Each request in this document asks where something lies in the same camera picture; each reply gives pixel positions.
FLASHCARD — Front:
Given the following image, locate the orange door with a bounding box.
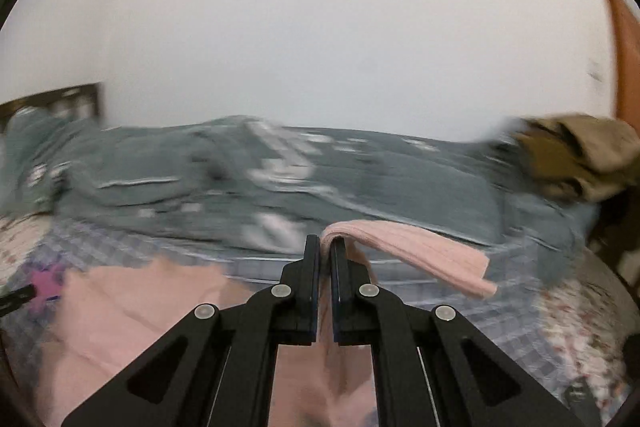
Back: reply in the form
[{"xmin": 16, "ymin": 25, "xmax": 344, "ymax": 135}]
[{"xmin": 594, "ymin": 0, "xmax": 640, "ymax": 124}]

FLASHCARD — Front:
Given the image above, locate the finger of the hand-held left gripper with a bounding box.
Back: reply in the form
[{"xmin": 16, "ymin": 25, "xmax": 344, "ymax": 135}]
[{"xmin": 0, "ymin": 284, "xmax": 37, "ymax": 315}]

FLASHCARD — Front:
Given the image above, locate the dark wooden headboard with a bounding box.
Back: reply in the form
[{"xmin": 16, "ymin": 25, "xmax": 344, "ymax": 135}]
[{"xmin": 0, "ymin": 83, "xmax": 104, "ymax": 134}]

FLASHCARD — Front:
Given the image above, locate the brown cloth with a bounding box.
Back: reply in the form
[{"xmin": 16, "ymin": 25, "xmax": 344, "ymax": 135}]
[{"xmin": 492, "ymin": 112, "xmax": 640, "ymax": 204}]

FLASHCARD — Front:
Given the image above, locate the floral bedsheet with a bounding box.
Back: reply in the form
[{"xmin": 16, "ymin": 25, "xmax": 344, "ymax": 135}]
[{"xmin": 0, "ymin": 212, "xmax": 633, "ymax": 418}]

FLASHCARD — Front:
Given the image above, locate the checked bedsheet with pink stars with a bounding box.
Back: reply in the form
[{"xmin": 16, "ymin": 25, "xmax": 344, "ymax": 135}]
[{"xmin": 7, "ymin": 219, "xmax": 556, "ymax": 408}]

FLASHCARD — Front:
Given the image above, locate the grey-green printed blanket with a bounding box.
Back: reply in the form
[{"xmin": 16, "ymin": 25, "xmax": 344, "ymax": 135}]
[{"xmin": 0, "ymin": 109, "xmax": 601, "ymax": 270}]

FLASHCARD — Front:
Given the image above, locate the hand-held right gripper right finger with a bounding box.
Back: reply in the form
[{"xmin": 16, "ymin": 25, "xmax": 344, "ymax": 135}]
[{"xmin": 332, "ymin": 238, "xmax": 587, "ymax": 427}]

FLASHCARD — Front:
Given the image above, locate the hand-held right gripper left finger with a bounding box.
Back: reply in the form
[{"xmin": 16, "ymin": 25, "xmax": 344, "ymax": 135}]
[{"xmin": 62, "ymin": 235, "xmax": 320, "ymax": 427}]

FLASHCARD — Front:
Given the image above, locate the pink ribbed knit garment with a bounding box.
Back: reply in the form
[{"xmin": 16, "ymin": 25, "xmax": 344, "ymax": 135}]
[{"xmin": 36, "ymin": 219, "xmax": 499, "ymax": 427}]

